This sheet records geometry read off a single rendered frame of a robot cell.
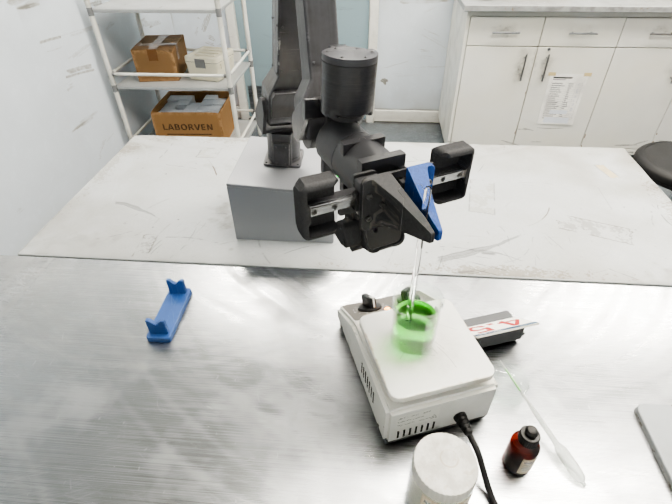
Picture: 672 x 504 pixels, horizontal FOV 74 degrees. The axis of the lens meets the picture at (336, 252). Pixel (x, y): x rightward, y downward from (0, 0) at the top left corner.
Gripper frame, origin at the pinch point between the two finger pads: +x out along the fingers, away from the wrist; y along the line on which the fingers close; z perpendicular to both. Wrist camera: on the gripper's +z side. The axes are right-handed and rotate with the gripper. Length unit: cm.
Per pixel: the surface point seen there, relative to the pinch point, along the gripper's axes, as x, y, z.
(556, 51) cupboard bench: -161, -197, 50
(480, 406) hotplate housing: 8.9, -5.8, 21.9
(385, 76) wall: -255, -145, 85
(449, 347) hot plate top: 3.6, -4.4, 16.9
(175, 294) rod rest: -26.7, 22.7, 25.0
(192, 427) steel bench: -4.3, 24.4, 25.8
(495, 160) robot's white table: -42, -50, 26
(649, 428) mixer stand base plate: 17.9, -22.9, 24.5
